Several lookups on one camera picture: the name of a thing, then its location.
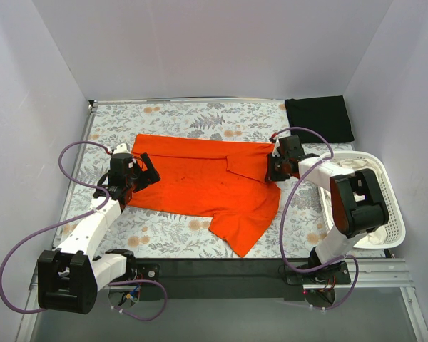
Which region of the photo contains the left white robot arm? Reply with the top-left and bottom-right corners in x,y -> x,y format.
37,150 -> 161,314

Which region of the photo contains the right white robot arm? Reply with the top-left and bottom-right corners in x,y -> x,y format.
265,133 -> 389,275

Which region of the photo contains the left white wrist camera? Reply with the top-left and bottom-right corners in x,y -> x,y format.
106,143 -> 133,162

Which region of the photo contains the white perforated laundry basket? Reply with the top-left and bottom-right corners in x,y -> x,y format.
307,151 -> 406,257

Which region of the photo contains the orange t shirt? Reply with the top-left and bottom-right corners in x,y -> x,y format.
130,134 -> 281,257

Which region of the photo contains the cream t shirt in basket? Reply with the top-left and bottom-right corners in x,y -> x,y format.
337,158 -> 387,246

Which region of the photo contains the folded black t shirt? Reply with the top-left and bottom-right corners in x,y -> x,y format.
285,95 -> 355,144

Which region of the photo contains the aluminium frame rail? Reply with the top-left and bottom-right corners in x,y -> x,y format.
16,101 -> 428,342

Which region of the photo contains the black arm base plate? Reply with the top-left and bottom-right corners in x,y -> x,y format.
48,251 -> 352,307

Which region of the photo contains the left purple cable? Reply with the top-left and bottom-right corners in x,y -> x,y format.
0,140 -> 168,322

